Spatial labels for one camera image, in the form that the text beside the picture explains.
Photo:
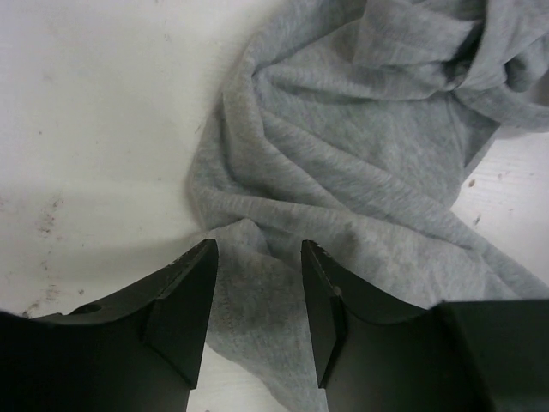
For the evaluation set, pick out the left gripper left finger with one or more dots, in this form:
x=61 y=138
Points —
x=139 y=349

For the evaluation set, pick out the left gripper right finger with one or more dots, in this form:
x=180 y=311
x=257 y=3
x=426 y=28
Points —
x=374 y=352

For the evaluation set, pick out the grey tank top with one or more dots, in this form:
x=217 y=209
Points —
x=354 y=124

